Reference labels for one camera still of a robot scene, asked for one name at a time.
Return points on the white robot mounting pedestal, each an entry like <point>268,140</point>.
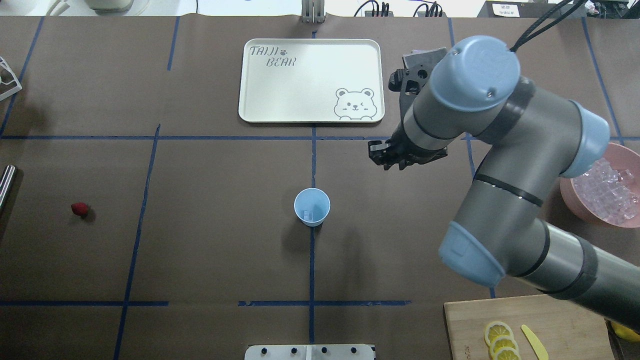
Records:
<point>349,351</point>

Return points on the lemon slice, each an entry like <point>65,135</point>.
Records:
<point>506,353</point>
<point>501,342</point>
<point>496,329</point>

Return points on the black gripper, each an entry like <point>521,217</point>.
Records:
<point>411,151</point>

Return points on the white wire cup rack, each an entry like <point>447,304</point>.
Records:
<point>9,82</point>

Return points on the whole yellow lemon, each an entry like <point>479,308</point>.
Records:
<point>624,333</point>

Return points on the clear ice cube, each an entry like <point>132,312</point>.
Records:
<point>308,216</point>

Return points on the cream bear serving tray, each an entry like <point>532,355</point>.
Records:
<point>311,80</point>

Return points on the aluminium frame post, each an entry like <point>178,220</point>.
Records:
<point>313,11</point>

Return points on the grey folded cloth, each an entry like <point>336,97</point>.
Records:
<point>428,58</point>

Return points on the steel muddler black tip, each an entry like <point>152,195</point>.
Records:
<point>6,183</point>

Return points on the light blue plastic cup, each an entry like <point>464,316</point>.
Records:
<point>315,200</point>

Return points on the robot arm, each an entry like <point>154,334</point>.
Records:
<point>536,137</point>

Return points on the black box with label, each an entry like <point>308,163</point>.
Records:
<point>526,10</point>

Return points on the pink bowl of ice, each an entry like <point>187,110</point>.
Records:
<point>608,193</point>

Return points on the yellow plastic knife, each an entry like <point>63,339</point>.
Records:
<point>536,345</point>

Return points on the red strawberry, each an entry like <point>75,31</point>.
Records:
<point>80,209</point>

